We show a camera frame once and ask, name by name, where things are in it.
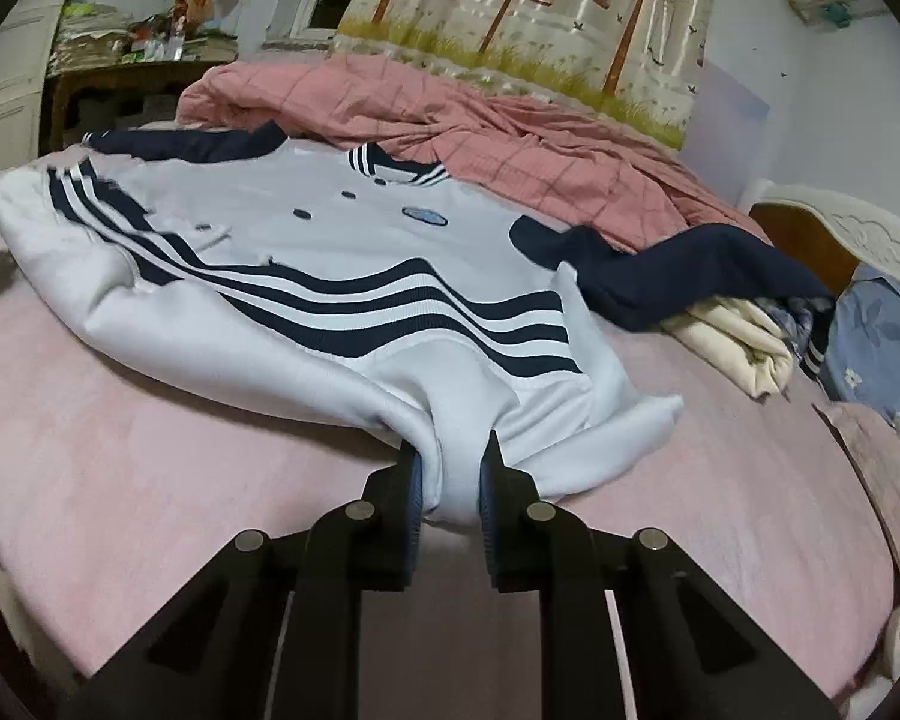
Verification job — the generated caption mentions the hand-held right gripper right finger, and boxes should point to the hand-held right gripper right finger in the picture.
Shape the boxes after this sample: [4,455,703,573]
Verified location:
[478,429,842,720]

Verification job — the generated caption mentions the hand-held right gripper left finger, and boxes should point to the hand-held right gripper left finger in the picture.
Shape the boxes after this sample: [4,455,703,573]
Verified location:
[58,439,426,720]

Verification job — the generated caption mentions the white navy striped jacket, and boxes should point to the white navy striped jacket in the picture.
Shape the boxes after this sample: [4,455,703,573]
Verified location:
[0,120,837,526]

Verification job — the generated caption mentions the cream cloth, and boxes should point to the cream cloth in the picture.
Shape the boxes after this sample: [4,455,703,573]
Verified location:
[660,296,796,400]

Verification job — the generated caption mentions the pink checked quilt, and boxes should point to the pink checked quilt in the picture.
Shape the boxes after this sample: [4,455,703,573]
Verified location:
[176,56,773,252]

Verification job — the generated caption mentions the blue floral cloth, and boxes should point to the blue floral cloth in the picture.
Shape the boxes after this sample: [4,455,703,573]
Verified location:
[825,262,900,466]

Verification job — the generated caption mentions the white cloth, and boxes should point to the white cloth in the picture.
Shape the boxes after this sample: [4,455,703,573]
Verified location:
[840,604,900,720]

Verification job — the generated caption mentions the white wooden headboard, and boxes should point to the white wooden headboard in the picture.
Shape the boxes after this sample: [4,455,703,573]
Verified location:
[739,178,900,301]

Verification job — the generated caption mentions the tree print curtain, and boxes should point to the tree print curtain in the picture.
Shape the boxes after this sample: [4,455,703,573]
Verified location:
[335,0,721,147]

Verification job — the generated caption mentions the dark wooden desk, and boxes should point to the dark wooden desk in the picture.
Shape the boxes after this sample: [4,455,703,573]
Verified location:
[45,60,233,155]

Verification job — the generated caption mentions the white wardrobe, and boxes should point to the white wardrobe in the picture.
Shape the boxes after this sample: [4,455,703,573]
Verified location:
[0,0,91,181]

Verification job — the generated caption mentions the wall shelf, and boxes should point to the wall shelf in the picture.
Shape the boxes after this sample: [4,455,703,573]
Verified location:
[787,0,882,31]

